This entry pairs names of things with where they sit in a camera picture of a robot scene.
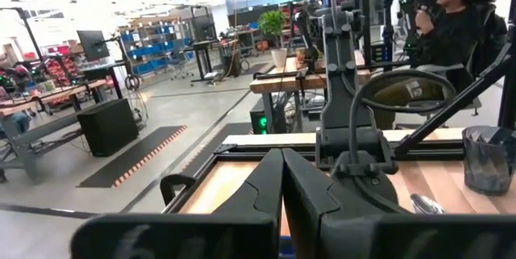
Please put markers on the black computer monitor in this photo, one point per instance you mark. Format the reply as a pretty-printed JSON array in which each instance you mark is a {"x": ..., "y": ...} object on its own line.
[{"x": 93, "y": 45}]

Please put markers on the blue plastic tray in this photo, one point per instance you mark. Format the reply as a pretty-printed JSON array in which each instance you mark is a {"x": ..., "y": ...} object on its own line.
[{"x": 285, "y": 249}]

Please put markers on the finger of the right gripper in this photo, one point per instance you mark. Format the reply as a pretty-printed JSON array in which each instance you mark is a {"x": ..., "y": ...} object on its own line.
[{"x": 322, "y": 226}]

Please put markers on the shelf with blue bins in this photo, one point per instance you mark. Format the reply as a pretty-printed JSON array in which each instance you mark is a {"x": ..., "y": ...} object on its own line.
[{"x": 155, "y": 47}]

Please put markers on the long wooden workbench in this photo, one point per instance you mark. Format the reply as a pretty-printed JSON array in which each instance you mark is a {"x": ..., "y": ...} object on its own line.
[{"x": 48, "y": 97}]

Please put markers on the white plant pot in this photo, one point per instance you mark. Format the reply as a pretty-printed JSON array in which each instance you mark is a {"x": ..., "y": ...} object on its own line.
[{"x": 279, "y": 58}]

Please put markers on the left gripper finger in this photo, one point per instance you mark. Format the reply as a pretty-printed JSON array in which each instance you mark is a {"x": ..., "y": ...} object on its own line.
[{"x": 242, "y": 226}]

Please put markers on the black vertical frame post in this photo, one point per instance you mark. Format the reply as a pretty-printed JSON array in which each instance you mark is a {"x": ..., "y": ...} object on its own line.
[{"x": 508, "y": 89}]

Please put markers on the computer tower with green light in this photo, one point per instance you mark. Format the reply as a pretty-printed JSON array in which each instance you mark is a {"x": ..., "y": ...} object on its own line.
[{"x": 260, "y": 122}]

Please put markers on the black tall frame post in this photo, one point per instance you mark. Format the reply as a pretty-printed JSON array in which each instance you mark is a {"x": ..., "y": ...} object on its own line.
[{"x": 364, "y": 17}]

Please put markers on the grey faceted glass cup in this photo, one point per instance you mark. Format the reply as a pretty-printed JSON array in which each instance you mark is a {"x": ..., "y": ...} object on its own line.
[{"x": 489, "y": 162}]

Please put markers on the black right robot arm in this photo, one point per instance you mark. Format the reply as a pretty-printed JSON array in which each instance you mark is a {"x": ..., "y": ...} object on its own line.
[{"x": 342, "y": 101}]

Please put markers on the black diagonal frame brace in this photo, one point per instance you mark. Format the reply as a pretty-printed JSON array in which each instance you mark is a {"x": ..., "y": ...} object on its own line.
[{"x": 451, "y": 105}]

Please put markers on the wooden top work table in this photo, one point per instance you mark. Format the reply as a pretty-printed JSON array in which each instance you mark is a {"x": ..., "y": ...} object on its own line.
[{"x": 282, "y": 83}]

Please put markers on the black standing desk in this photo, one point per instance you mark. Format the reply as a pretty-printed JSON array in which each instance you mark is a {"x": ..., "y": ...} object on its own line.
[{"x": 203, "y": 59}]

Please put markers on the black office chair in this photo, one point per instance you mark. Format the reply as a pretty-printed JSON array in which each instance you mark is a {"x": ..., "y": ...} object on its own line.
[{"x": 489, "y": 45}]

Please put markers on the silver metal spoon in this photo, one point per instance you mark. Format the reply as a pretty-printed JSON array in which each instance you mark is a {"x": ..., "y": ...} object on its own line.
[{"x": 427, "y": 204}]

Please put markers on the green potted plant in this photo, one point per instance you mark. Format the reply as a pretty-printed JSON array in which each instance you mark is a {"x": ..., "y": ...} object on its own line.
[{"x": 273, "y": 23}]

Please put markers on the black cabinet box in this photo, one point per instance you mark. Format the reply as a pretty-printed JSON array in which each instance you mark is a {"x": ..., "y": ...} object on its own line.
[{"x": 108, "y": 128}]

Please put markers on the black mat with orange edge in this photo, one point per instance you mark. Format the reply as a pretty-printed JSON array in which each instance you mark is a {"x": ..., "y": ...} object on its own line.
[
  {"x": 133, "y": 158},
  {"x": 219, "y": 146}
]

